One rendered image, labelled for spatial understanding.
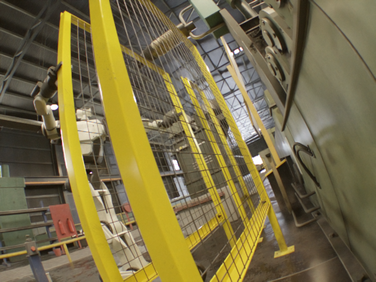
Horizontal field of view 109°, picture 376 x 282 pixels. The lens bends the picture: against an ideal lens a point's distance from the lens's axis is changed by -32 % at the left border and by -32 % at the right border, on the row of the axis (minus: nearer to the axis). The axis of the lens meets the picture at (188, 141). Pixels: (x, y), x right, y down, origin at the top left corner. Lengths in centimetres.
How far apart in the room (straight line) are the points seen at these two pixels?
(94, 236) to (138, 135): 41
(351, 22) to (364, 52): 5
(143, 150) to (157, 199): 9
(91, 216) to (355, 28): 78
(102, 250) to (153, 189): 40
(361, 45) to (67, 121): 83
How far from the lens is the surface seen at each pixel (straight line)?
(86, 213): 66
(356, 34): 37
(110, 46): 48
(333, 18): 40
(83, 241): 978
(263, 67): 143
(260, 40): 163
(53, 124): 122
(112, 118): 37
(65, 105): 80
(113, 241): 126
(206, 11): 185
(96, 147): 139
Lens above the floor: 65
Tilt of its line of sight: 15 degrees up
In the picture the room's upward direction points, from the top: 22 degrees counter-clockwise
